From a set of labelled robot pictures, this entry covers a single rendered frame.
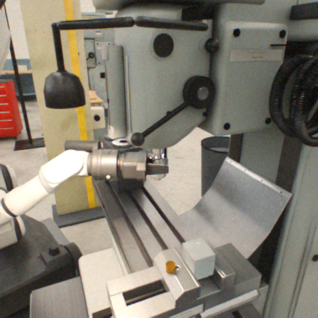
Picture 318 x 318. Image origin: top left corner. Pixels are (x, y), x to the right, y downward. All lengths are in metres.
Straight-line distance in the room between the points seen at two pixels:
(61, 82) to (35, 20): 1.86
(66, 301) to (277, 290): 0.73
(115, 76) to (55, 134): 1.86
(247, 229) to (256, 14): 0.63
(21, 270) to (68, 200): 1.35
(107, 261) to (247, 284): 0.48
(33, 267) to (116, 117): 0.99
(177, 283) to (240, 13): 0.58
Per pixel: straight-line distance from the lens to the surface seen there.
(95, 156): 0.73
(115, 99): 0.63
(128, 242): 0.86
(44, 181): 0.75
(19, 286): 1.41
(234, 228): 0.96
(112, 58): 0.62
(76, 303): 1.00
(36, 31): 2.34
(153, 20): 0.42
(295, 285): 1.11
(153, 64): 0.57
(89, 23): 0.46
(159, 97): 0.58
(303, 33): 0.79
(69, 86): 0.50
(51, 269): 1.43
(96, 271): 0.95
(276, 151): 0.89
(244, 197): 0.97
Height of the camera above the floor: 1.55
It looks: 23 degrees down
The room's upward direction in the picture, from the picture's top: straight up
